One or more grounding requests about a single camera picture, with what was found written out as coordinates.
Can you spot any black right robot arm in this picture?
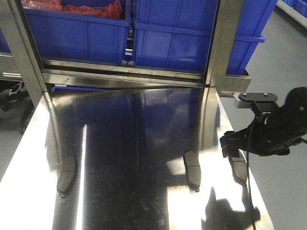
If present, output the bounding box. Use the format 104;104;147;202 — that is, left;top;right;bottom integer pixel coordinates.
220;87;307;158

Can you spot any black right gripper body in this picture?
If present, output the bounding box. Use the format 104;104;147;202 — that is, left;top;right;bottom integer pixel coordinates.
219;112;300;157

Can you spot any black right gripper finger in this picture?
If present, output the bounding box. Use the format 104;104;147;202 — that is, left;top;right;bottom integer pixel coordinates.
222;146;243;158
220;130;249;147

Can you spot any dark brake pad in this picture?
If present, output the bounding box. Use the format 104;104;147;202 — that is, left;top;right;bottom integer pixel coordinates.
183;150;201;192
57;155;77;197
228;155;248;187

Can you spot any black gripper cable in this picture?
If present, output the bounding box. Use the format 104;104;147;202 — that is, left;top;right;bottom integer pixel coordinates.
244;105;259;230

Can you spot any blue plastic bin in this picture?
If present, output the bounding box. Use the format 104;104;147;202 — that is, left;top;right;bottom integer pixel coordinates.
132;0;275;74
24;0;132;64

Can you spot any blue plastic bin left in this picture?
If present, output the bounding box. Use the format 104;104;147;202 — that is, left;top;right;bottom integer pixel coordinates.
24;0;132;64

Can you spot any blue plastic bin right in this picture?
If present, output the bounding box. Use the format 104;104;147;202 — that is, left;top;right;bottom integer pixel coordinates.
132;0;275;74

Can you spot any red bubble wrap bag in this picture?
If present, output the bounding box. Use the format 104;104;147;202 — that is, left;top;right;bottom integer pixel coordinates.
21;0;126;20

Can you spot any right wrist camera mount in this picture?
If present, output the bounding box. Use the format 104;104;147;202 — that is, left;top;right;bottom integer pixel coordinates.
235;92;279;118

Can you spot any stainless steel rack frame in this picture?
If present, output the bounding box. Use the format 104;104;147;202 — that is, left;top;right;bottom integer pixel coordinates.
0;0;248;105

